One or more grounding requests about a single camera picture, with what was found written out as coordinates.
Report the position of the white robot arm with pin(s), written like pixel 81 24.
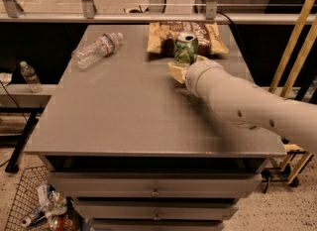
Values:
pixel 242 102

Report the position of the brown chip bag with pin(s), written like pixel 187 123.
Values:
pixel 163 34

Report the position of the small upright water bottle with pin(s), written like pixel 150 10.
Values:
pixel 31 77

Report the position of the clear plastic water bottle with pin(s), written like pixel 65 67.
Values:
pixel 103 46

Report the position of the metal glass railing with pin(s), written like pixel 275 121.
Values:
pixel 132 7

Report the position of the grey drawer cabinet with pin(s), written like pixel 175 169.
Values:
pixel 136 151

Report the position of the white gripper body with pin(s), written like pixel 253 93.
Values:
pixel 199 70

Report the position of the green soda can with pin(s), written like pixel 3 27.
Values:
pixel 186 48

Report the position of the grey side bench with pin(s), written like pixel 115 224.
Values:
pixel 18 99

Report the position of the wire basket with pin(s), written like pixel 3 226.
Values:
pixel 26 199

